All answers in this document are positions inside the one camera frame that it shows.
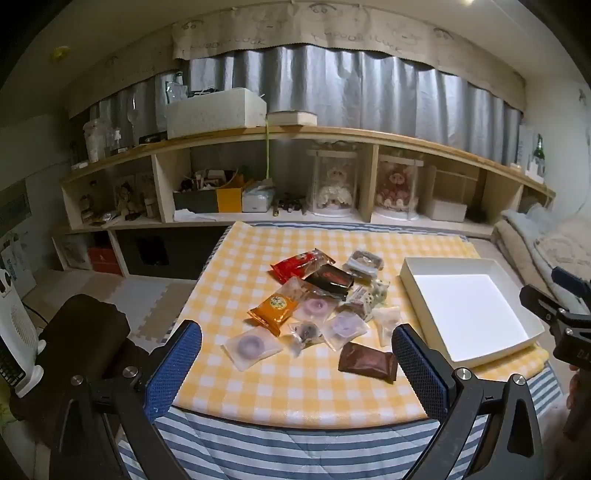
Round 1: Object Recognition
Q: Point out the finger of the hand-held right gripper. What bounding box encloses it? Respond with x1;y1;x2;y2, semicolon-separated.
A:
519;285;591;326
551;266;591;306

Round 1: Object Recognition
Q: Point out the grey-blue blanket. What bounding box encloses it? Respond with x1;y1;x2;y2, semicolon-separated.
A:
501;204;570;241

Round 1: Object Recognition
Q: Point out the black box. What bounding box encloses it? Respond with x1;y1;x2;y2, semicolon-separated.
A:
172;189;219;213

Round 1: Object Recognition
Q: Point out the clear orange-edged snack packet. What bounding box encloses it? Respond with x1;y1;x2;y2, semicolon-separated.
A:
276;278;317;306

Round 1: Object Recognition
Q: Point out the clear purple donut packet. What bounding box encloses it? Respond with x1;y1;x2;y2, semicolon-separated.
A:
223;329;283;373
322;310;371;352
295;291;339;325

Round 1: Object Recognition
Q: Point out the wooden shelf unit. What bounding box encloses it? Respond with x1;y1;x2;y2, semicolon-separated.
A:
52;124;557;280

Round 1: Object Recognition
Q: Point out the cream doll in clear case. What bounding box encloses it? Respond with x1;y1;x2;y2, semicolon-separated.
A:
307;148;359;217

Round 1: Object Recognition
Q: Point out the cream textured blanket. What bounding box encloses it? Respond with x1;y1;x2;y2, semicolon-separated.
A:
533;216;591;288

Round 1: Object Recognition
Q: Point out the person's right hand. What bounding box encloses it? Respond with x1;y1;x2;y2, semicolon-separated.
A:
566;364;591;437

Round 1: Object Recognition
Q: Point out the grey curtain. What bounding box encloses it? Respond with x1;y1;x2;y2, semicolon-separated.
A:
88;44;526;161

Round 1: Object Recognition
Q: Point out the beige fleece blanket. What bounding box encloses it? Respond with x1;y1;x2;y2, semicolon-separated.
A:
490;219;556;297

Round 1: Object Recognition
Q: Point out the clear dark chocolate packet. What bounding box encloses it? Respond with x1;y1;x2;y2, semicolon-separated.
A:
288;320;328;359

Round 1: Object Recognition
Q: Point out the red box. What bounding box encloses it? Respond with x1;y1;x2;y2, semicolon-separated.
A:
87;247;123;277

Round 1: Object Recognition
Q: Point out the black snack packet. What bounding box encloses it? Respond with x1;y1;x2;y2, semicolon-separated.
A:
305;264;355;297

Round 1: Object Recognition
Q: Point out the brown snack packet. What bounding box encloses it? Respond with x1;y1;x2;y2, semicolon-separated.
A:
338;342;399;383

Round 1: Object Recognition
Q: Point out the white shallow box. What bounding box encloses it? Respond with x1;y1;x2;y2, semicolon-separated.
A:
399;257;546;366

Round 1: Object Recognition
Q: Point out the thick cream book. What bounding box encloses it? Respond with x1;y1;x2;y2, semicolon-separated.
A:
266;110;318;127

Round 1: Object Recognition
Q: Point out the yellow checkered tablecloth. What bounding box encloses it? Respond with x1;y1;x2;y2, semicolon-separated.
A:
168;220;551;428

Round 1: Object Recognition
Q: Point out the red snack packet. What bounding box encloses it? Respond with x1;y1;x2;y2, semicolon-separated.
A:
270;248;336;283

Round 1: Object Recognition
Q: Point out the clear pastry tray packet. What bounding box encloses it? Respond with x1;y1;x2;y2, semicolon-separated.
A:
342;250;385;281

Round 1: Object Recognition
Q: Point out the tissue box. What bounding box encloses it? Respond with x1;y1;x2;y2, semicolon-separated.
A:
242;181;279;213

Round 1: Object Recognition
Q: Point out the clear beige donut packet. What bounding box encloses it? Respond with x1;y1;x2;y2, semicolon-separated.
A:
371;306;403;345

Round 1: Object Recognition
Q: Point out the white box with frame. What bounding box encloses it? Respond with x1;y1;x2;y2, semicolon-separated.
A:
424;165;481;223

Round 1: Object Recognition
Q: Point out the beige curtain valance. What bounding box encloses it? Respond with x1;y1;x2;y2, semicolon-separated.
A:
67;4;528;119

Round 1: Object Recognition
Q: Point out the clear glass bottle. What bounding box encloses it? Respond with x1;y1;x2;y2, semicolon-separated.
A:
165;71;189;105

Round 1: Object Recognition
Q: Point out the white fan heater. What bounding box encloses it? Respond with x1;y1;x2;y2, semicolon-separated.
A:
0;268;48;398

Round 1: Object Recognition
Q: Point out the green glass bottle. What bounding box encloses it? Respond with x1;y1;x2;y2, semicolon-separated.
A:
533;134;547;179

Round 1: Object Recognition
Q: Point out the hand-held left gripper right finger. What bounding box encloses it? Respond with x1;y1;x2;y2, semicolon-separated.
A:
392;323;546;480

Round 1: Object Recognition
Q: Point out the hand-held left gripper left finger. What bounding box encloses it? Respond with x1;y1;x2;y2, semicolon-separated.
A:
48;319;204;480

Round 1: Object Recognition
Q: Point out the pink doll in clear case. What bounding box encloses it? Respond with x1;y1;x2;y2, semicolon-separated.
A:
370;154;424;223

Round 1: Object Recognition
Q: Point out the small green candy packet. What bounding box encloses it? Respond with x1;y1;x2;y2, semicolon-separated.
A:
368;278;392;306

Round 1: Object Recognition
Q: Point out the small white candy packet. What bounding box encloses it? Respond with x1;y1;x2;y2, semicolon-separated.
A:
350;285;376;320

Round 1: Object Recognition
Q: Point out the orange snack packet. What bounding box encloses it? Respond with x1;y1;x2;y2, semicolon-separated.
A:
246;292;302;337

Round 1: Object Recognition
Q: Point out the white storage box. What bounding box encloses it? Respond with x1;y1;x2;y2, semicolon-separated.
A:
165;88;269;140

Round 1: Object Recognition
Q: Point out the yellow box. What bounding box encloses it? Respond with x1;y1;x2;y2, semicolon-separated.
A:
216;185;246;213

